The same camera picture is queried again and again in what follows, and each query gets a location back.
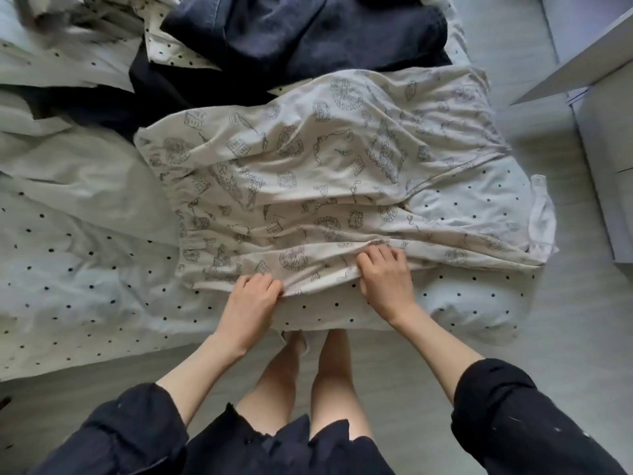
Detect black soft trousers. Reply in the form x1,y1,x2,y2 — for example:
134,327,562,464
20,44,278,139

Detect white dotted bed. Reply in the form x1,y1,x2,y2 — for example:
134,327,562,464
0,0,555,382

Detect cream polka dot pants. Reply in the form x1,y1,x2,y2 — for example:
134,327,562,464
84,0,219,70

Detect person's black shorts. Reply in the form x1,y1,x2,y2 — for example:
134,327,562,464
183,405,397,475

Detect cream printed pyjama trousers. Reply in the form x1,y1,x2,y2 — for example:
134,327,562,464
133,66,557,298

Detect person's right hand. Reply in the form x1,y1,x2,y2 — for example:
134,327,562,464
354,244,421,327

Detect person's bare leg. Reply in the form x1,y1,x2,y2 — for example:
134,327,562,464
309,329,375,441
235,331,308,436

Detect white polka dot pants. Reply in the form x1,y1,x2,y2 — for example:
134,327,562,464
0,0,140,95

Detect light grey wardrobe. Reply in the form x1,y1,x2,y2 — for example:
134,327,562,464
512,0,633,283

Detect person's left hand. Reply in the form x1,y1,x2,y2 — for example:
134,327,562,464
212,272,286,357

